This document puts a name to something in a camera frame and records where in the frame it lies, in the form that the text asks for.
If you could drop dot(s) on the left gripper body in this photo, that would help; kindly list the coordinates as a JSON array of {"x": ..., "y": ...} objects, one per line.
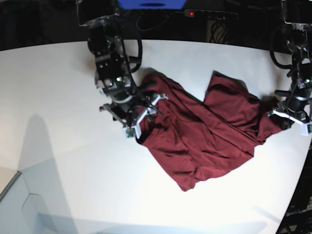
[{"x": 291, "y": 110}]

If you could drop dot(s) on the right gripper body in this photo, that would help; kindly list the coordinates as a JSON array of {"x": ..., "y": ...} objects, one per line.
[{"x": 130, "y": 110}]

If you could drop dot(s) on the dark red t-shirt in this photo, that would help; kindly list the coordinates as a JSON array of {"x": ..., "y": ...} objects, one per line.
[{"x": 195, "y": 140}]

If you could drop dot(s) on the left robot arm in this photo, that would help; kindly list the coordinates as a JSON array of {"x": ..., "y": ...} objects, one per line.
[{"x": 296, "y": 28}]

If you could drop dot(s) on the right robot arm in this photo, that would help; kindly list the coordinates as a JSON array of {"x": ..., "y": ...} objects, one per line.
[{"x": 114, "y": 68}]

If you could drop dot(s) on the blue box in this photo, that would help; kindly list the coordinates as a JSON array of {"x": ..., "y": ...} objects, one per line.
[{"x": 151, "y": 4}]

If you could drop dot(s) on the black power strip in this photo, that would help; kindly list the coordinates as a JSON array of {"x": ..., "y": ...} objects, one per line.
[{"x": 210, "y": 14}]

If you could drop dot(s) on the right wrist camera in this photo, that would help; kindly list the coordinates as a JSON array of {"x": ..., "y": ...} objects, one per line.
[{"x": 133, "y": 131}]

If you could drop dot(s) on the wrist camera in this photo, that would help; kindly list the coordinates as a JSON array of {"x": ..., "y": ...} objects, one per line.
[
  {"x": 306, "y": 128},
  {"x": 133, "y": 131}
]

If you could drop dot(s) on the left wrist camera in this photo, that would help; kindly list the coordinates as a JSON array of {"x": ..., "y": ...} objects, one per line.
[{"x": 306, "y": 128}]

